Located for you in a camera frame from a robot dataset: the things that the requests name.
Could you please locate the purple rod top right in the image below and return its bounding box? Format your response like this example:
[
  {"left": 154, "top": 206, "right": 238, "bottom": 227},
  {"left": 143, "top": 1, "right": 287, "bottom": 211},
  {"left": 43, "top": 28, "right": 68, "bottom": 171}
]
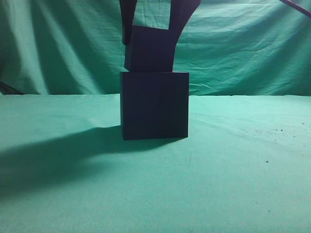
[{"left": 280, "top": 0, "right": 311, "bottom": 17}]

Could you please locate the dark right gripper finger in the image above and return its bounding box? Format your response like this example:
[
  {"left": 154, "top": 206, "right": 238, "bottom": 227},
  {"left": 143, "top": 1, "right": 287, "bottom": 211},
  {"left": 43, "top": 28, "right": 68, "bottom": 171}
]
[{"left": 168, "top": 0, "right": 200, "bottom": 46}]

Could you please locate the green table cloth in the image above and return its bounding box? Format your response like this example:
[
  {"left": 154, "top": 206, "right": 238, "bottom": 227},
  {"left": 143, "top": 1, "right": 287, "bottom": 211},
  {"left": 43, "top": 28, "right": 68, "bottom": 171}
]
[{"left": 0, "top": 94, "right": 311, "bottom": 233}]

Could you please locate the purple cube block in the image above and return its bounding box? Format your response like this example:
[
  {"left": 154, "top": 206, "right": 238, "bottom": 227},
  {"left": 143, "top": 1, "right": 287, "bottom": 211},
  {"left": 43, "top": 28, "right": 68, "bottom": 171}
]
[{"left": 124, "top": 25, "right": 177, "bottom": 72}]

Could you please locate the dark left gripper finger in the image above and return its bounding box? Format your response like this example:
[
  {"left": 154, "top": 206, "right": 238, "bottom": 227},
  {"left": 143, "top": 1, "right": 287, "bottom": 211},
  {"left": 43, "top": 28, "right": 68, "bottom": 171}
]
[{"left": 119, "top": 0, "right": 137, "bottom": 45}]

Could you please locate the green backdrop cloth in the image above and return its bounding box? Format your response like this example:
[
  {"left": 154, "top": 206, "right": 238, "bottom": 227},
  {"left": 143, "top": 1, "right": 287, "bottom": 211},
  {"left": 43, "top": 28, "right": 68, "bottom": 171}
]
[{"left": 0, "top": 0, "right": 311, "bottom": 96}]

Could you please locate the dark purple groove box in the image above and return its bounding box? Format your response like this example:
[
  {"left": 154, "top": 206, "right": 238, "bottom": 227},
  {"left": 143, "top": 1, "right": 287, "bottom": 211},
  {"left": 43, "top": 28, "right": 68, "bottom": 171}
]
[{"left": 120, "top": 72, "right": 190, "bottom": 140}]

